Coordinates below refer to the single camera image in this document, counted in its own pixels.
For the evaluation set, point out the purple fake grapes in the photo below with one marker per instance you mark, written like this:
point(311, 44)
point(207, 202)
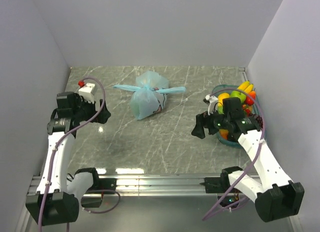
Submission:
point(257, 117)

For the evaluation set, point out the yellow fake bananas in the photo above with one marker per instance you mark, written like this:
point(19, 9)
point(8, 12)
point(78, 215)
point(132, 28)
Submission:
point(246, 86)

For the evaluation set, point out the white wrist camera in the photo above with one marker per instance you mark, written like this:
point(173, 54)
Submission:
point(212, 102)
point(87, 91)

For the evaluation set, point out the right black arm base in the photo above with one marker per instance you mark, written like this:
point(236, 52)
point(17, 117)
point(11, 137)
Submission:
point(213, 185)

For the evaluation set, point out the green fake apple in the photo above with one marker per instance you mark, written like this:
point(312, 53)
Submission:
point(239, 95)

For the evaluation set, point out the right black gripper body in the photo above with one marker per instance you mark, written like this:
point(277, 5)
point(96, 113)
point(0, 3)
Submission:
point(215, 121)

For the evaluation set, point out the light blue plastic bag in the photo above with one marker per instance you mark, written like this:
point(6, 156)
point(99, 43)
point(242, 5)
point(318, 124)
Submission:
point(149, 94)

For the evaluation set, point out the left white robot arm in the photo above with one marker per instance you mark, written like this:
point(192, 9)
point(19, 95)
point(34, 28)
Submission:
point(57, 201)

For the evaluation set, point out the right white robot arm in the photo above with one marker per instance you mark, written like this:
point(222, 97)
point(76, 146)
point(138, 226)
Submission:
point(275, 196)

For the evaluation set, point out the teal plastic fruit basket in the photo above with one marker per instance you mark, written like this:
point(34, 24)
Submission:
point(251, 123)

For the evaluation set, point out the red orange fake pepper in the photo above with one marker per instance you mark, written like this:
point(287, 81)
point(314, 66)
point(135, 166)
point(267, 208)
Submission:
point(250, 99)

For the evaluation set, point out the yellow fake mango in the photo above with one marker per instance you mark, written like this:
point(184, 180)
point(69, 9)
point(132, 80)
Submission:
point(221, 97)

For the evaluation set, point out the small orange fake fruit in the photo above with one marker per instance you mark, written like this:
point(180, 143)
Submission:
point(224, 133)

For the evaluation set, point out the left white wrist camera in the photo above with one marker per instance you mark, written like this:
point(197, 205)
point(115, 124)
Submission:
point(87, 91)

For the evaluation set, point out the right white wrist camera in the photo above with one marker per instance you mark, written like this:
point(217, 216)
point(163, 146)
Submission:
point(212, 102)

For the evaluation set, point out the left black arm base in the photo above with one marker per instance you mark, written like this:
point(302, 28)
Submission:
point(95, 195)

